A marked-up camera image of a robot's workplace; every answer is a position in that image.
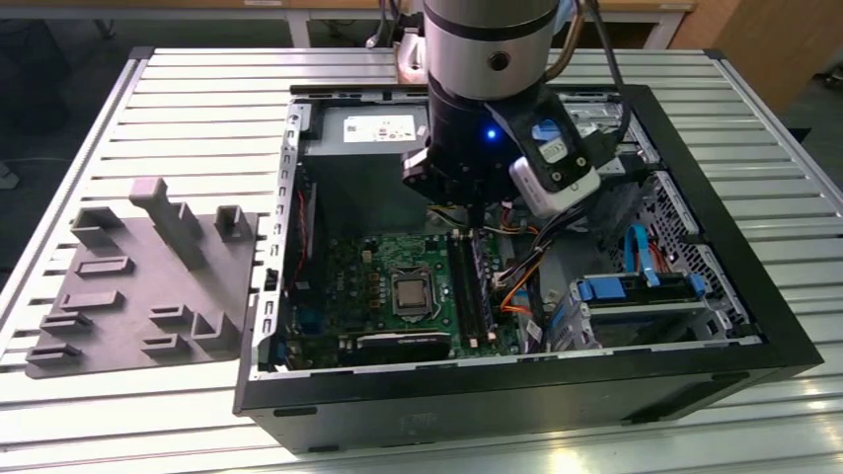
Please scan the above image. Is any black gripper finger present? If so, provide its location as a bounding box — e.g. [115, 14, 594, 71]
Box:
[399, 149, 482, 232]
[474, 194, 521, 230]

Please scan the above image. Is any grey power supply unit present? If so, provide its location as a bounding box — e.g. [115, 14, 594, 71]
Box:
[299, 106, 434, 238]

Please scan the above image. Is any blue plastic drive latch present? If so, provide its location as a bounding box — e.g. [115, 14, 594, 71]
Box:
[530, 117, 566, 144]

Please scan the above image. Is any metal drive cage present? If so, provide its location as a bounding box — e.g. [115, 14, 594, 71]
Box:
[564, 96, 661, 208]

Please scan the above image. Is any green motherboard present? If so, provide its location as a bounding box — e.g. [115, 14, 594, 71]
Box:
[282, 229, 529, 369]

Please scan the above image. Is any silver CPU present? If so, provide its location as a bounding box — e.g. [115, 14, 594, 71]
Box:
[394, 280, 431, 310]

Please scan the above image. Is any hard disk in blue carrier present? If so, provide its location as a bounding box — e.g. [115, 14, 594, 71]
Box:
[572, 274, 712, 305]

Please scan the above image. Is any metal CPU socket cover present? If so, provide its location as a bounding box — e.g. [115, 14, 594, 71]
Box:
[389, 269, 439, 324]

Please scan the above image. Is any grey metal disk bay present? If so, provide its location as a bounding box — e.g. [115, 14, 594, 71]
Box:
[568, 271, 770, 350]

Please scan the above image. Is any black graphics card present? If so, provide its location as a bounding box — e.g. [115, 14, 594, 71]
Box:
[339, 329, 455, 367]

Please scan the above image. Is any black PC case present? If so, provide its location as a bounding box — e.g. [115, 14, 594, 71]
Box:
[231, 82, 830, 454]

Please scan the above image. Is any grey parts rack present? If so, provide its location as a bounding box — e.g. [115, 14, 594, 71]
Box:
[23, 177, 261, 380]

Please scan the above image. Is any brown wooden cabinet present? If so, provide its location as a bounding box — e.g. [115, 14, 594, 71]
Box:
[672, 0, 843, 118]

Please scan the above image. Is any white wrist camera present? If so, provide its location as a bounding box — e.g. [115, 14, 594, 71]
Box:
[506, 116, 604, 219]

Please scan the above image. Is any black cable bundle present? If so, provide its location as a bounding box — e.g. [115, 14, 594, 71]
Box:
[493, 182, 652, 290]

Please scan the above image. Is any red twisted wire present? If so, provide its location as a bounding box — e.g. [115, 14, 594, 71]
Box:
[293, 187, 315, 287]

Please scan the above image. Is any orange wire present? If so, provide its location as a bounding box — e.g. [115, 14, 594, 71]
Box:
[498, 266, 544, 315]

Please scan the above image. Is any blue flat wire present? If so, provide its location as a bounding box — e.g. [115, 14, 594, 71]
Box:
[622, 222, 664, 290]

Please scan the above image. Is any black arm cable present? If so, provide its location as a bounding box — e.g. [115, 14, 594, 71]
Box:
[365, 0, 405, 50]

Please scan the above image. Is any brown arm cable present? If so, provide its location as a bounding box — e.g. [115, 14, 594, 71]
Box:
[545, 0, 586, 83]

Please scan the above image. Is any black camera cable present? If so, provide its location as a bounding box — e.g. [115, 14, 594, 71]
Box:
[580, 0, 636, 157]

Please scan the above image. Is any white desk frame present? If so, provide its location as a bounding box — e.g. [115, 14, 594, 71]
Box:
[91, 0, 700, 50]

